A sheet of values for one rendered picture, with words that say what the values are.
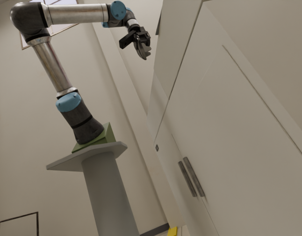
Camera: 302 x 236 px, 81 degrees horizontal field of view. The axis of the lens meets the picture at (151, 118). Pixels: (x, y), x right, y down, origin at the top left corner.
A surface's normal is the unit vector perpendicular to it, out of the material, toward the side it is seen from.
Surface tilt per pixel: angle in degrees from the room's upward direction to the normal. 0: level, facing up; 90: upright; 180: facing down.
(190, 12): 90
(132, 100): 90
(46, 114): 90
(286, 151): 90
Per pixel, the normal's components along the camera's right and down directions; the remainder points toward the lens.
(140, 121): -0.17, -0.32
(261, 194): -0.92, 0.31
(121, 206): 0.58, -0.52
